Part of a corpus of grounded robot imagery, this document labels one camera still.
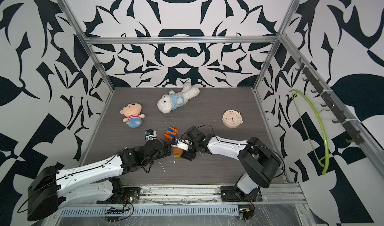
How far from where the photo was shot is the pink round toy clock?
39.3 inches

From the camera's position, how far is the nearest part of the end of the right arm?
2.13 ft

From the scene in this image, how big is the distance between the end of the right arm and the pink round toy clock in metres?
0.33
